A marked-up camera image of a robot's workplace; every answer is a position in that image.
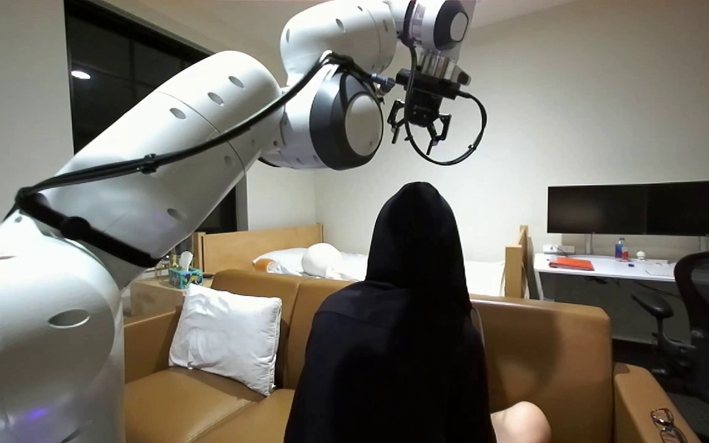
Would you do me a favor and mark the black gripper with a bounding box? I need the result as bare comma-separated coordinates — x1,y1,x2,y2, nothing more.
384,76,459,161

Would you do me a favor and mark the round white bed pillow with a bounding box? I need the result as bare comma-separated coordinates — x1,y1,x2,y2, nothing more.
301,241,350,284

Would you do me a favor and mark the white bedding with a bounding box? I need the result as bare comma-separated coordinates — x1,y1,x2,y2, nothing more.
250,241,506,299

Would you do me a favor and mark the red item on desk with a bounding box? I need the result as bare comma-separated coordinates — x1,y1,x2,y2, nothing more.
547,257,596,274

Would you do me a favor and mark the white desk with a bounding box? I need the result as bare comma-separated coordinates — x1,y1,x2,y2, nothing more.
532,252,681,286

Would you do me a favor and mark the wide black monitor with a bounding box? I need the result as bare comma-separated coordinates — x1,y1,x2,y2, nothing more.
543,181,709,241

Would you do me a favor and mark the tan leather sofa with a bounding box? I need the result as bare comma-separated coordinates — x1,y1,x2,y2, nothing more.
120,268,702,443

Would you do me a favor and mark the teal tissue box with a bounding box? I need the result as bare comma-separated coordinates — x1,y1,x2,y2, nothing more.
165,248,206,291

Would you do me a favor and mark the white dotted pillow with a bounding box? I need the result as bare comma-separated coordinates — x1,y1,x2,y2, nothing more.
166,284,286,398

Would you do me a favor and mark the dark grid window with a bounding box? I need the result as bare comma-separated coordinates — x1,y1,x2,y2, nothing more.
64,0,242,236

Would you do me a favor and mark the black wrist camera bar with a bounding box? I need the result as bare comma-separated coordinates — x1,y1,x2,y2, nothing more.
394,67,472,95

